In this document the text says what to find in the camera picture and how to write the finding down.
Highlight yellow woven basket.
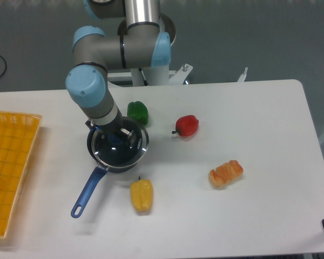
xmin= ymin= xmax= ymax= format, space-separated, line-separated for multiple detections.
xmin=0 ymin=111 xmax=42 ymax=239

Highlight black pedestal cable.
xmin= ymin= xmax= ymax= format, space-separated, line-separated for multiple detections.
xmin=138 ymin=67 xmax=150 ymax=87

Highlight red bell pepper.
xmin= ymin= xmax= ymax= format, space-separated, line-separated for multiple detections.
xmin=172 ymin=115 xmax=199 ymax=137

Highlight green bell pepper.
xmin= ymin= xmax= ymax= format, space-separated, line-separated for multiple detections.
xmin=127 ymin=101 xmax=149 ymax=126

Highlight salmon sushi piece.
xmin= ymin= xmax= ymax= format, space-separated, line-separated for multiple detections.
xmin=208 ymin=160 xmax=244 ymax=189

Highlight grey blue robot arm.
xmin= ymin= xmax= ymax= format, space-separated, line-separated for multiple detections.
xmin=65 ymin=1 xmax=171 ymax=134

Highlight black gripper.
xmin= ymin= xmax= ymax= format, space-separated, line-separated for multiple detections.
xmin=85 ymin=114 xmax=138 ymax=148

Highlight yellow bell pepper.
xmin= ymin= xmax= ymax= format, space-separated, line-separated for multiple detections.
xmin=130 ymin=176 xmax=153 ymax=214

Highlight dark blue saucepan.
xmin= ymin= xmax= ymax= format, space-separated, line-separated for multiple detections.
xmin=70 ymin=126 xmax=149 ymax=219

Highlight glass pot lid blue knob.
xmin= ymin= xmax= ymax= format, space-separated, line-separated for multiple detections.
xmin=88 ymin=117 xmax=149 ymax=172

